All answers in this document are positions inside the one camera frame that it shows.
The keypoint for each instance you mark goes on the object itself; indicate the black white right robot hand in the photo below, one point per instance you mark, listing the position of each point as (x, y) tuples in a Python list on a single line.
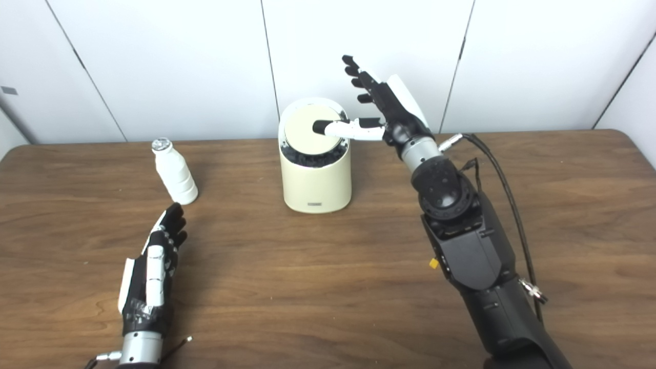
[(402, 120)]

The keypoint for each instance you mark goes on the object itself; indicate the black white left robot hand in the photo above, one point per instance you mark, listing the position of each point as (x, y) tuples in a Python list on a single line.
[(154, 277)]

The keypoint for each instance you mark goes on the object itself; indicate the round cream bin lid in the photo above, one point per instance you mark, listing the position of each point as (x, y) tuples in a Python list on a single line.
[(302, 136)]

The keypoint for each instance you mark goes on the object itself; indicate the small white plastic bottle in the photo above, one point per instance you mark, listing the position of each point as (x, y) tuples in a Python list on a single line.
[(177, 177)]

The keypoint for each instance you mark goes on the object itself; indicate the cream-colored desktop trash bin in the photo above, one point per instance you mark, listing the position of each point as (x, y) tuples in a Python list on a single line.
[(315, 187)]

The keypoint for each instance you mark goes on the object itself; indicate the black trash bag liner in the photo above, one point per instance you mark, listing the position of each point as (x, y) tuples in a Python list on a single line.
[(315, 160)]

